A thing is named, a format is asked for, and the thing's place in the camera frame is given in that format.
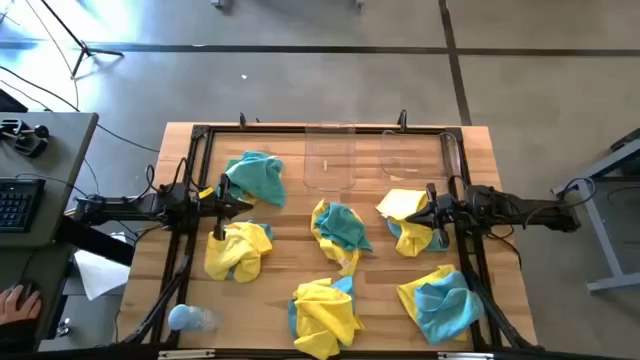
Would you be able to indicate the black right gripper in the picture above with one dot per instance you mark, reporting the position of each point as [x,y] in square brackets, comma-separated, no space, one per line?
[452,212]

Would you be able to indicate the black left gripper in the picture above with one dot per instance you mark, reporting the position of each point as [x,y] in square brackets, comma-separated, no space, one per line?
[212,207]

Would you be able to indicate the yellow microfiber towel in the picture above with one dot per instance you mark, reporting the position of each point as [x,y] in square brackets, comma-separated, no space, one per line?
[407,295]
[340,257]
[240,252]
[322,315]
[400,204]

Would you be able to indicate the dark teal microfiber towel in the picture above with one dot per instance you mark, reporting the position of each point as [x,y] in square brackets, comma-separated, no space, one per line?
[257,177]
[342,227]

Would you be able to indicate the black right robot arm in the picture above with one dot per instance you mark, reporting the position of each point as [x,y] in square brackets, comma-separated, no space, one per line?
[525,212]

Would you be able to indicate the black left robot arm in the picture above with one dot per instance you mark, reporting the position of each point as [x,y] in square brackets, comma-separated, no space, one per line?
[125,207]

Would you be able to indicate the person's forearm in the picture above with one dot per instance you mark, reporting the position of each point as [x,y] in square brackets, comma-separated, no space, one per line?
[15,337]

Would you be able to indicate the small yellow tag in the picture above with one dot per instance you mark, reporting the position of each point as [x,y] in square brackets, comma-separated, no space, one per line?
[206,192]

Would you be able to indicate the clear plastic basket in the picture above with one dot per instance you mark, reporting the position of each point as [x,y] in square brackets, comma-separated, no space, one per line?
[330,160]
[415,160]

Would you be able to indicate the black table clamp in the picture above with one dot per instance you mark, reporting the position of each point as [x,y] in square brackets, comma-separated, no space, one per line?
[242,120]
[402,119]

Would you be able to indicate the clear plastic water bottle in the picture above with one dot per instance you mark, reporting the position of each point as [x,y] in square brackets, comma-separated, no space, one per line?
[200,319]

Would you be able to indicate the black desk support beam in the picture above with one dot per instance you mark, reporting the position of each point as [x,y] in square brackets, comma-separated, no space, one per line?
[100,246]

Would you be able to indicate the white paper sheet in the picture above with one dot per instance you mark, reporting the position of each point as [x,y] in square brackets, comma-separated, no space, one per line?
[100,275]

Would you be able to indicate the grey desk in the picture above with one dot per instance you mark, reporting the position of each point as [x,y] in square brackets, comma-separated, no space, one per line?
[65,165]

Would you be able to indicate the grey metal table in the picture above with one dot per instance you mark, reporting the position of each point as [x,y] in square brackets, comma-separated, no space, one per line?
[602,235]

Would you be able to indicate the black keyboard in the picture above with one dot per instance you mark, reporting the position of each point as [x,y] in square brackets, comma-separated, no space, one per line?
[17,205]

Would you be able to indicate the black tripod stand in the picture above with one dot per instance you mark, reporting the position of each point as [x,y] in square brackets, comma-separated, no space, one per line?
[84,48]

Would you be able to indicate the black computer mouse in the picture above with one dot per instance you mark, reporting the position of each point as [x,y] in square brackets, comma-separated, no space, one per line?
[26,286]

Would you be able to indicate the person's hand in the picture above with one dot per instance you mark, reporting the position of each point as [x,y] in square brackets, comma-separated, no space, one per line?
[17,307]

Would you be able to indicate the black monitor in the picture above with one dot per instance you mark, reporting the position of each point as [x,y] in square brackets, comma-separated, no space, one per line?
[9,104]

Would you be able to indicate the black metal table frame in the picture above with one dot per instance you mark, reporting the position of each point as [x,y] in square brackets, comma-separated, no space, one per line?
[260,129]

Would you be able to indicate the silver metal bracket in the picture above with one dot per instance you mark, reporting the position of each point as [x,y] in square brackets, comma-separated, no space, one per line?
[465,356]
[186,354]

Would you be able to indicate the black desk mount clamp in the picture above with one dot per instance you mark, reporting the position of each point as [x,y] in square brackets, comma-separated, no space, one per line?
[30,145]

